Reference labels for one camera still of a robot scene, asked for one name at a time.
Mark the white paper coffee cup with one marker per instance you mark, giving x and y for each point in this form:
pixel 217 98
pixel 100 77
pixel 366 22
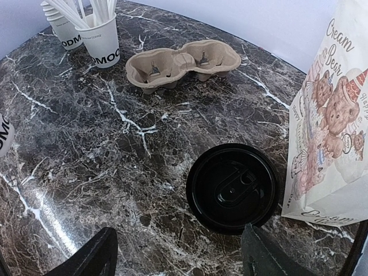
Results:
pixel 6 135

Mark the stack of white paper cups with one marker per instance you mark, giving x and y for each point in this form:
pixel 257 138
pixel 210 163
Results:
pixel 64 30

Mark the stack of black lids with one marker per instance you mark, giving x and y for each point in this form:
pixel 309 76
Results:
pixel 232 185

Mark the bundle of white wrapped straws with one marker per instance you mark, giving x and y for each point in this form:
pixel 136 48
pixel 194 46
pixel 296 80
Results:
pixel 101 12

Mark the white cup holding straws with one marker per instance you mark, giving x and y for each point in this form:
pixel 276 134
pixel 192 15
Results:
pixel 101 41

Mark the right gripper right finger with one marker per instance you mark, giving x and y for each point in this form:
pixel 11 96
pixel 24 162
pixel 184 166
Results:
pixel 262 257

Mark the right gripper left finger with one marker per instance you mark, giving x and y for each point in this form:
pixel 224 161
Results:
pixel 97 257

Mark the white printed paper bag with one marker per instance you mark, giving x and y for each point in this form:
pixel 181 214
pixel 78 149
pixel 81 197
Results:
pixel 326 180

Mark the brown pulp cup carrier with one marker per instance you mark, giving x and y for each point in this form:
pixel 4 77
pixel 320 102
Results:
pixel 164 67

